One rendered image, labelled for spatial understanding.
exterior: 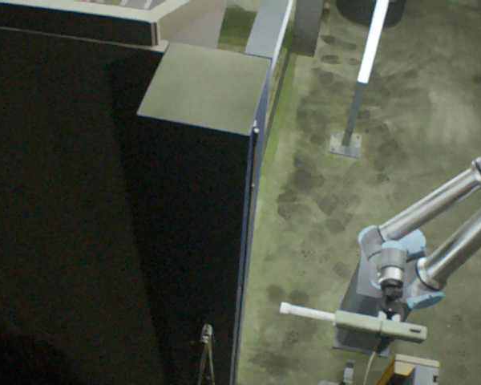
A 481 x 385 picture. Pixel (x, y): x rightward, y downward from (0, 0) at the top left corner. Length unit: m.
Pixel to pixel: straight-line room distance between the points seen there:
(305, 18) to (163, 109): 3.45
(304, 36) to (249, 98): 3.50
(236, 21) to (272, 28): 3.39
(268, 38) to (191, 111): 0.22
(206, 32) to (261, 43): 1.05
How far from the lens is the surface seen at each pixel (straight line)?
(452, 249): 2.33
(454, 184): 2.24
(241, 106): 0.94
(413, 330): 2.00
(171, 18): 1.05
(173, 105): 0.94
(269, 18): 1.11
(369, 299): 2.73
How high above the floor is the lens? 2.96
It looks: 54 degrees down
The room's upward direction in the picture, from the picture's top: 4 degrees clockwise
